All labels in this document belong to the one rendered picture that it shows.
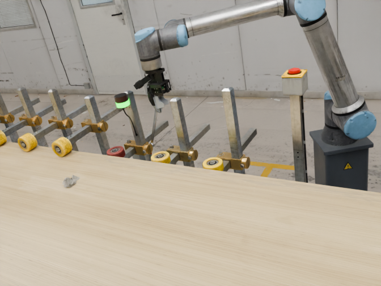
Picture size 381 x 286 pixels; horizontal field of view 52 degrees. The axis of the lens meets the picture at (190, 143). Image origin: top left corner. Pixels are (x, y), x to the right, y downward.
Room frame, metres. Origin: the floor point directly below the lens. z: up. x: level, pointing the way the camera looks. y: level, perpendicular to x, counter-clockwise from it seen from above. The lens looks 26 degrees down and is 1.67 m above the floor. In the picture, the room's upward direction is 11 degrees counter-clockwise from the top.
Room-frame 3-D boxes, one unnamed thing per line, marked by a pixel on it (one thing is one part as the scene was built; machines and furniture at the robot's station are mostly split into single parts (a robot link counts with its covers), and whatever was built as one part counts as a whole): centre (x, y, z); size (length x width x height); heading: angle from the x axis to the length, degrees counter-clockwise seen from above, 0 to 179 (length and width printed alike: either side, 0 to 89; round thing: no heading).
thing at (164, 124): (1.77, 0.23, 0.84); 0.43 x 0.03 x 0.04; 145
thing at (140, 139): (1.69, 0.23, 0.90); 0.03 x 0.03 x 0.48; 55
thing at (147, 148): (1.70, 0.25, 0.85); 0.13 x 0.06 x 0.05; 55
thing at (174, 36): (1.70, -0.02, 1.33); 0.12 x 0.12 x 0.09; 88
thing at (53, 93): (1.98, 0.64, 0.90); 0.03 x 0.03 x 0.48; 55
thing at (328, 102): (1.84, -0.80, 0.79); 0.17 x 0.15 x 0.18; 178
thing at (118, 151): (1.61, 0.34, 0.85); 0.08 x 0.08 x 0.11
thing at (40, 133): (2.03, 0.66, 0.95); 0.50 x 0.04 x 0.04; 145
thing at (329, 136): (1.84, -0.80, 0.65); 0.19 x 0.19 x 0.10
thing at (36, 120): (2.14, 0.87, 0.95); 0.13 x 0.06 x 0.05; 55
